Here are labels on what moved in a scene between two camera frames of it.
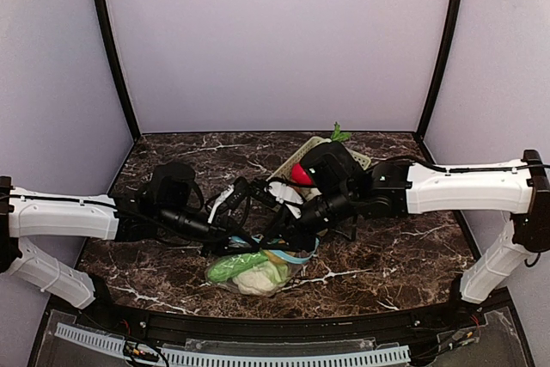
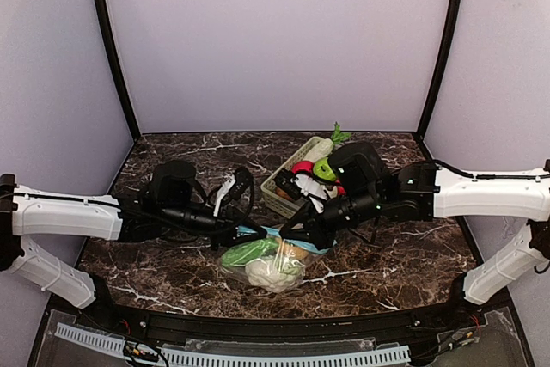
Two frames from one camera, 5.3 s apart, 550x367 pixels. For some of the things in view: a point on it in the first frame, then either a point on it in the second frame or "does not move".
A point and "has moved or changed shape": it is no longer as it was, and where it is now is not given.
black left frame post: (110, 39) does not move
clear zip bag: (258, 272) has moved or changed shape
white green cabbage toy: (262, 278) has moved or changed shape
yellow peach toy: (274, 258) to (294, 252)
